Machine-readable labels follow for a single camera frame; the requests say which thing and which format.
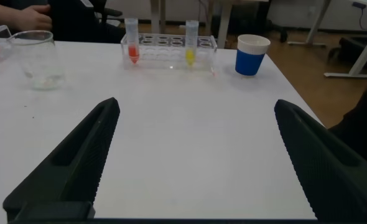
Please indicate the yellow pigment test tube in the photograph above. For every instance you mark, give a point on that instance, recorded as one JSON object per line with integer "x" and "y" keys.
{"x": 190, "y": 56}

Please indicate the person in dark clothes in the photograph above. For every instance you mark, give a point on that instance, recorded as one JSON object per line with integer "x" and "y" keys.
{"x": 357, "y": 133}

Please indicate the red pigment test tube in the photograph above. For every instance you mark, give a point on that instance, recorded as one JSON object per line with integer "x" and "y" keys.
{"x": 133, "y": 51}

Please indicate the clear glass beaker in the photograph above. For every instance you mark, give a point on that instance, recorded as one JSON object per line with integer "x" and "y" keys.
{"x": 39, "y": 62}

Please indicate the man in black sweater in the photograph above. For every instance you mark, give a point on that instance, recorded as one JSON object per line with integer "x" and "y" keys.
{"x": 31, "y": 18}

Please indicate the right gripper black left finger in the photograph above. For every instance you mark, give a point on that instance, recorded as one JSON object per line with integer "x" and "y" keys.
{"x": 71, "y": 168}

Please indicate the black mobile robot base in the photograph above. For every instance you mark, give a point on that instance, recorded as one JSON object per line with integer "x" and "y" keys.
{"x": 351, "y": 49}

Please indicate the black office chair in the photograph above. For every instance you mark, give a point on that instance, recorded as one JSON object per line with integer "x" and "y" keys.
{"x": 112, "y": 12}

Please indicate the blue and white cup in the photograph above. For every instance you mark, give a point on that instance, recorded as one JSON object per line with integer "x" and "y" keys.
{"x": 249, "y": 62}

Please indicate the long white lab desk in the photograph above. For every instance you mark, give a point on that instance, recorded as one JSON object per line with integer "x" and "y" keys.
{"x": 362, "y": 53}

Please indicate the white standing desk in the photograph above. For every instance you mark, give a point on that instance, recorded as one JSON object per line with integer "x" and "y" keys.
{"x": 225, "y": 25}
{"x": 158, "y": 15}

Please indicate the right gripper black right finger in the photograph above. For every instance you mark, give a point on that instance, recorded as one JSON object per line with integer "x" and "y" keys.
{"x": 332, "y": 180}

